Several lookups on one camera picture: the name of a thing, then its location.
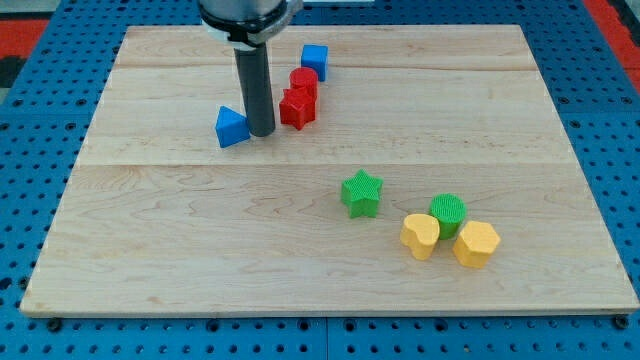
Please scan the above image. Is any green star block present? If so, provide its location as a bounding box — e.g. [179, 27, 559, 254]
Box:
[340, 169, 384, 218]

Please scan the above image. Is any yellow heart block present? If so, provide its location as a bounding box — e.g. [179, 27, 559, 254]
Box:
[400, 213, 440, 261]

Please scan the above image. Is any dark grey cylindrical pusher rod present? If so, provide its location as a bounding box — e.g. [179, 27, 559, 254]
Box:
[234, 44, 275, 137]

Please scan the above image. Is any light wooden board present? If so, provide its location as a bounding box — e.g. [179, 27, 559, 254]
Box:
[20, 25, 639, 318]

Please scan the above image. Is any red star block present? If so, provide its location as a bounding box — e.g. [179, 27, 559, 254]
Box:
[279, 88, 316, 130]

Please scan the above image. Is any green cylinder block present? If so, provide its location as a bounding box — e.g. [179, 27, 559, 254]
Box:
[429, 193, 467, 240]

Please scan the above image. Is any yellow hexagon block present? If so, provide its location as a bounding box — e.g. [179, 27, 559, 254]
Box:
[453, 221, 501, 269]

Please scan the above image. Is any blue triangle block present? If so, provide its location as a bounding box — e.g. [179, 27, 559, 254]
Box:
[215, 106, 251, 148]

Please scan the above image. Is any red cylinder block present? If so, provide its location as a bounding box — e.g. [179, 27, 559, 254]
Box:
[289, 67, 319, 100]

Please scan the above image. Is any blue cube block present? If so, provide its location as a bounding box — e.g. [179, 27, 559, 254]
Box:
[300, 44, 329, 82]

